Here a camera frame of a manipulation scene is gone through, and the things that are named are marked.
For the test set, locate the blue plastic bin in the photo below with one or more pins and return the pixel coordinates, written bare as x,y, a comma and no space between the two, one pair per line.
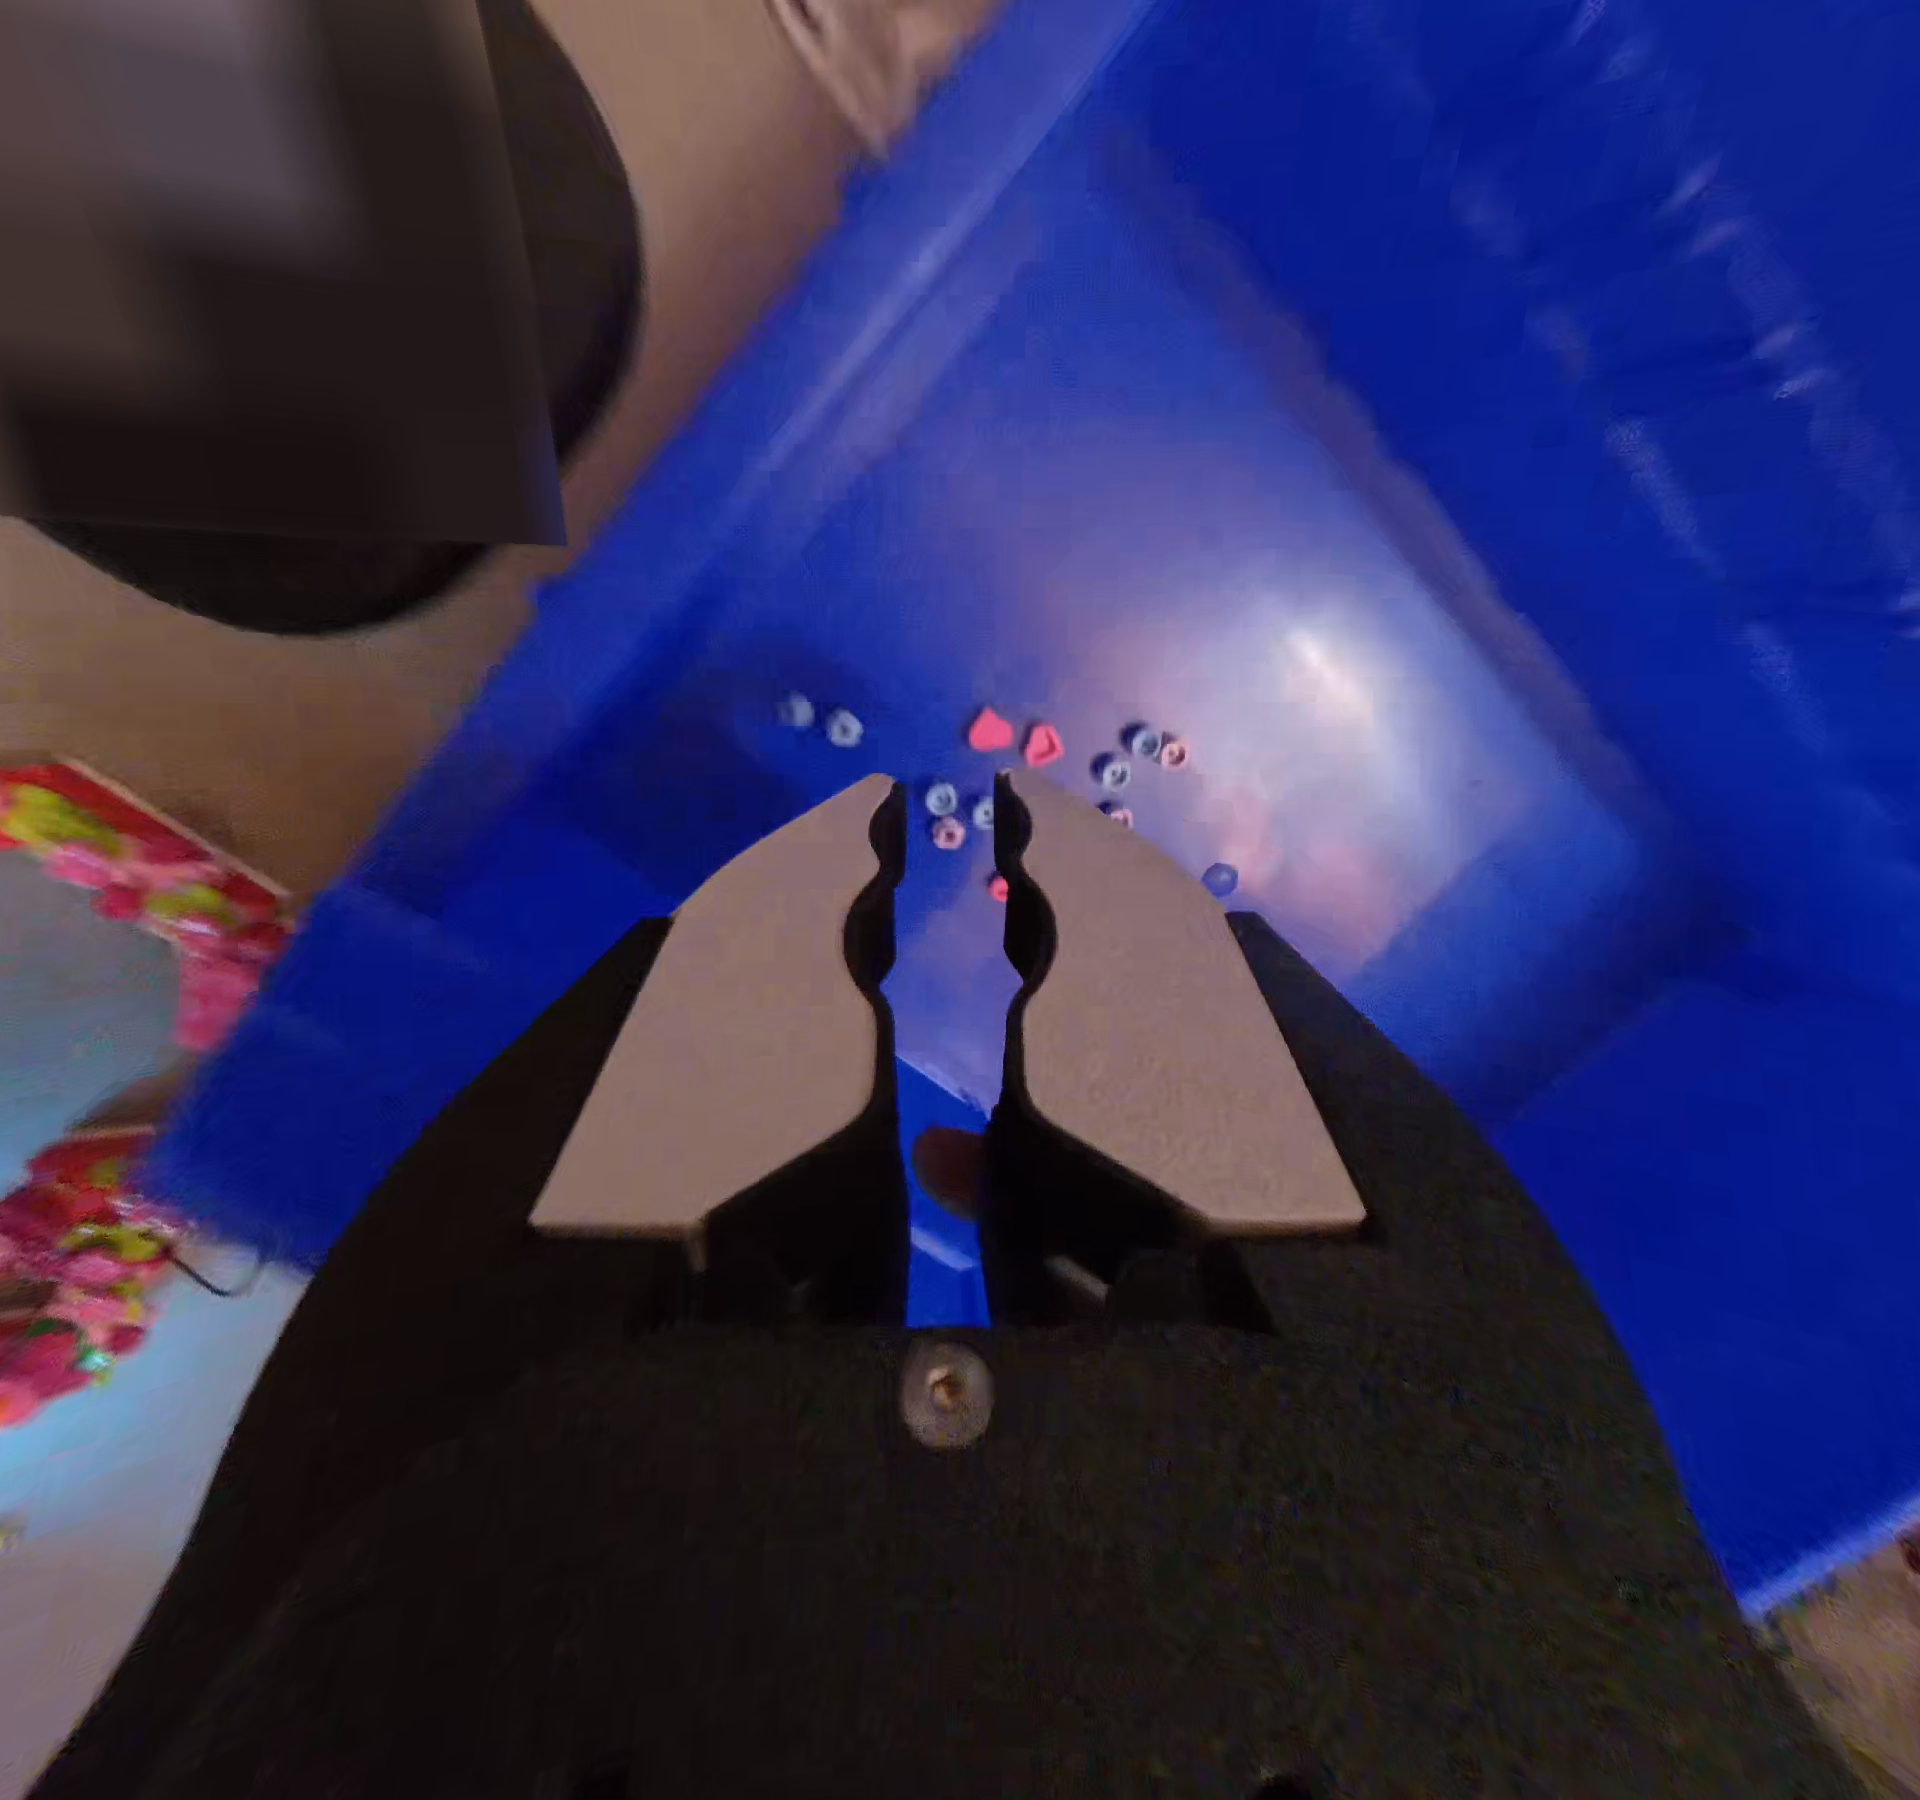
1350,330

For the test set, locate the black oval pad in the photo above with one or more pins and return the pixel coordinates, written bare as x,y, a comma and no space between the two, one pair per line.
601,271

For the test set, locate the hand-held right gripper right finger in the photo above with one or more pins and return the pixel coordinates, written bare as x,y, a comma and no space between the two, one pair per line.
1170,1050

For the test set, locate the floral printed box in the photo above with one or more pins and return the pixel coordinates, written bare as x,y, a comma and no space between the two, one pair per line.
90,1005

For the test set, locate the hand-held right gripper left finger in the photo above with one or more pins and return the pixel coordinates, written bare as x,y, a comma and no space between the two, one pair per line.
735,1020

